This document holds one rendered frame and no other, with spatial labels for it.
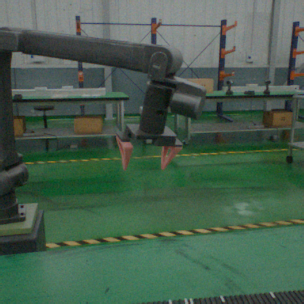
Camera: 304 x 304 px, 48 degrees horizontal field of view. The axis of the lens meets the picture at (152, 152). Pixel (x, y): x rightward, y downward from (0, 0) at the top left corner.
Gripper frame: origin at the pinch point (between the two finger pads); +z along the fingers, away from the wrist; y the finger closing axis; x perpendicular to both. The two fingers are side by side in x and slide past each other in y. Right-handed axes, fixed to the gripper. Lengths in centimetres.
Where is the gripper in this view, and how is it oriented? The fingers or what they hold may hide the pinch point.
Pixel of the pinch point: (144, 165)
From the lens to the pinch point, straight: 80.4
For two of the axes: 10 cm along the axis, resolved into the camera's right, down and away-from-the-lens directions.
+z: -1.8, 9.0, 3.9
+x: -3.6, -4.3, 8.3
